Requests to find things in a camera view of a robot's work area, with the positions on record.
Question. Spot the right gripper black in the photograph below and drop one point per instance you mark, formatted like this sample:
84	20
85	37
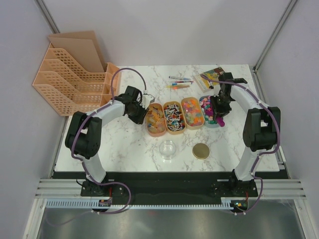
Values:
219	111

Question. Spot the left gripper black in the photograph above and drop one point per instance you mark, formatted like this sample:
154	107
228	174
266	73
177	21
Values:
139	119

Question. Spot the magenta plastic scoop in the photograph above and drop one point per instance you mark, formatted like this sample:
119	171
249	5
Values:
218	117

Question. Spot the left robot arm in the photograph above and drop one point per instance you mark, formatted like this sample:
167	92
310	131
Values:
84	134

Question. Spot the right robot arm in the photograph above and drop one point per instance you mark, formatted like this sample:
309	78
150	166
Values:
261	132

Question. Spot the peach tray of gummy candies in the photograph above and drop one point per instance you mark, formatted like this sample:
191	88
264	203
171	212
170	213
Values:
155	120

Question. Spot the grey tray of colourful stars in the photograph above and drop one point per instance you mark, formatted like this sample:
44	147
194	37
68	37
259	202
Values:
207	111

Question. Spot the yellow illustrated book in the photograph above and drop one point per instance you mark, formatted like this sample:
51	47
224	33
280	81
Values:
209	86

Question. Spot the tan tray of translucent stars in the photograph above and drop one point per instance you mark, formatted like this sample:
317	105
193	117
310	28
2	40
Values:
193	115

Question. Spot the red blue pen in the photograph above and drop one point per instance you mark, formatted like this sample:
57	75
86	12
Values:
181	83

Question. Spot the tan tray of lollipops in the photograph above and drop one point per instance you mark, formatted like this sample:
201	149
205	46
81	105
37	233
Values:
174	118

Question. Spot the clear glass jar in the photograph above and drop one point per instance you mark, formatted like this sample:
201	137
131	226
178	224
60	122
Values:
167	149

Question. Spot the gold metal lid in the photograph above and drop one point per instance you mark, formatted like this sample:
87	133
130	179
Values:
201	151

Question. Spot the peach plastic file organizer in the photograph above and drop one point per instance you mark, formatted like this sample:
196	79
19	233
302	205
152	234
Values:
74	75

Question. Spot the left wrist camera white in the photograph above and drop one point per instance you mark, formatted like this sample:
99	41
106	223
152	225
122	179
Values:
147	99

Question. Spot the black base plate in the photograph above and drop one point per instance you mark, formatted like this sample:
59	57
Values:
170	187

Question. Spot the aluminium frame rail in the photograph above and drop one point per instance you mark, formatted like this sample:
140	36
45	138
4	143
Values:
270	189

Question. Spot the white slotted cable duct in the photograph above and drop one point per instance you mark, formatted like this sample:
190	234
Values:
107	204

